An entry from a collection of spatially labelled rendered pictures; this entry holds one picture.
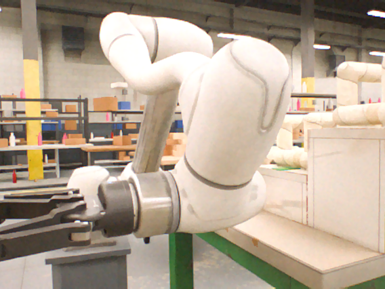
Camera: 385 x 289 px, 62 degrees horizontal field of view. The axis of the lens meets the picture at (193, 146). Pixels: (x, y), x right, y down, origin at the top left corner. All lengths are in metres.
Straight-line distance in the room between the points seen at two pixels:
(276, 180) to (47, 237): 0.44
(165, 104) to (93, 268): 0.61
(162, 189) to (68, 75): 11.28
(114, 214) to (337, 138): 0.35
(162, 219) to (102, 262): 0.79
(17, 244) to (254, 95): 0.29
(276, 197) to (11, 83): 11.19
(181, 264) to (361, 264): 0.55
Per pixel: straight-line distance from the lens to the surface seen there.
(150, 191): 0.43
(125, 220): 0.43
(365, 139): 0.52
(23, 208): 0.48
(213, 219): 0.46
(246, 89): 0.34
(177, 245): 0.91
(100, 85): 11.74
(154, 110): 1.03
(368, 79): 0.63
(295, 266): 0.48
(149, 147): 1.10
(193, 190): 0.43
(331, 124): 0.67
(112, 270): 1.22
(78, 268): 1.21
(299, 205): 0.62
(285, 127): 0.70
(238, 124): 0.35
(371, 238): 0.53
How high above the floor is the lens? 1.10
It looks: 3 degrees down
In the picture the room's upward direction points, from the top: 1 degrees counter-clockwise
